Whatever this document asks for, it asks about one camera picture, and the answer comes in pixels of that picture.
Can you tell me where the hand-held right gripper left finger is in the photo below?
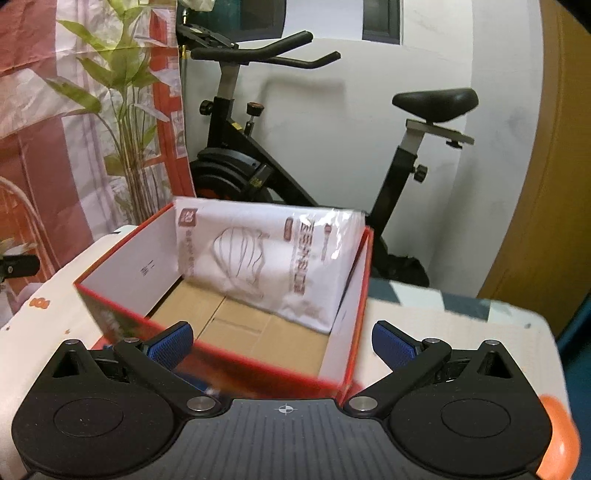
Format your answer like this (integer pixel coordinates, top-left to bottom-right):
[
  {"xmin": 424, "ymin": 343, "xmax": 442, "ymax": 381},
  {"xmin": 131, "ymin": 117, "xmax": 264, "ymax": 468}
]
[{"xmin": 48, "ymin": 320, "xmax": 221, "ymax": 416}]

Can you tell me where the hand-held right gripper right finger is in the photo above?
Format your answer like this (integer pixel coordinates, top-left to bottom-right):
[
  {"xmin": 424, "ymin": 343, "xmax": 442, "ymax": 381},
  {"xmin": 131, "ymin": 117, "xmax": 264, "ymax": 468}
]
[{"xmin": 346, "ymin": 320, "xmax": 516, "ymax": 414}]

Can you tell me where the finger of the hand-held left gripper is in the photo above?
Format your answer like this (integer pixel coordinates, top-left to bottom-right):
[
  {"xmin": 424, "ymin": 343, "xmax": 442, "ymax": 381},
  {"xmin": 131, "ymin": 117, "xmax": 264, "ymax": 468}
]
[{"xmin": 0, "ymin": 254, "xmax": 41, "ymax": 280}]

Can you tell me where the red strawberry print cardboard box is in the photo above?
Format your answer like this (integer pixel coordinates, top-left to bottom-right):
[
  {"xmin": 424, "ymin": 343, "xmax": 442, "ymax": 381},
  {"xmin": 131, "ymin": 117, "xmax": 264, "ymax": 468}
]
[{"xmin": 74, "ymin": 202, "xmax": 375, "ymax": 403}]

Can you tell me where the white face mask packet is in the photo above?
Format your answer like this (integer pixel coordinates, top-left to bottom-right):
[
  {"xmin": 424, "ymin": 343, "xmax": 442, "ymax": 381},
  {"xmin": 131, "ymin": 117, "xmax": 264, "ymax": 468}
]
[{"xmin": 173, "ymin": 196, "xmax": 368, "ymax": 334}]

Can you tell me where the black bag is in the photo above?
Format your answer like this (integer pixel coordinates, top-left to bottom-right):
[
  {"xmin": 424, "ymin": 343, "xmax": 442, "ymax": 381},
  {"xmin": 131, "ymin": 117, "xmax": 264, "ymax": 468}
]
[{"xmin": 373, "ymin": 251, "xmax": 431, "ymax": 288}]

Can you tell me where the red and white curtain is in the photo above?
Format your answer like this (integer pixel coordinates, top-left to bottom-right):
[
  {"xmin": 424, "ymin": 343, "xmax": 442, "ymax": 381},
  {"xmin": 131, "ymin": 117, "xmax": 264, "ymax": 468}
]
[{"xmin": 0, "ymin": 0, "xmax": 195, "ymax": 326}]

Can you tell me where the green leafy plant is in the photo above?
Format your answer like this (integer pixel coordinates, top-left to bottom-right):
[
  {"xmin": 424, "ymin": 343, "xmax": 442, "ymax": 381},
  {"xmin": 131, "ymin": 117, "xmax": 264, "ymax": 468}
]
[{"xmin": 44, "ymin": 0, "xmax": 178, "ymax": 228}]

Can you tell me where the orange plastic dish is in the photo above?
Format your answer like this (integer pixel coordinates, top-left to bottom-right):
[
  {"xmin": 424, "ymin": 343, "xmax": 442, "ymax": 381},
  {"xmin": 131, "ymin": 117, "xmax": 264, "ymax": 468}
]
[{"xmin": 536, "ymin": 394, "xmax": 581, "ymax": 480}]

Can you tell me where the black exercise bike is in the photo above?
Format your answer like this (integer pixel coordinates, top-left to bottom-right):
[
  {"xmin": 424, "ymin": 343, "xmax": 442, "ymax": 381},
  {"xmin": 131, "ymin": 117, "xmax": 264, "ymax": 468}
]
[{"xmin": 178, "ymin": 23, "xmax": 479, "ymax": 288}]

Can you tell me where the wooden door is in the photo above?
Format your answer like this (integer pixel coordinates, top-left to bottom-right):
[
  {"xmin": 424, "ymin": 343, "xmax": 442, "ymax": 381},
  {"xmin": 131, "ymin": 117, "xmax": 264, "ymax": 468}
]
[{"xmin": 475, "ymin": 0, "xmax": 591, "ymax": 339}]

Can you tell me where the dark window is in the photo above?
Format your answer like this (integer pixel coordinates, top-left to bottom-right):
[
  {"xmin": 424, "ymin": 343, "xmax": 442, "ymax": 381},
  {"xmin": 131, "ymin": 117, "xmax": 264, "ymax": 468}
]
[
  {"xmin": 362, "ymin": 0, "xmax": 402, "ymax": 46},
  {"xmin": 230, "ymin": 0, "xmax": 286, "ymax": 41}
]

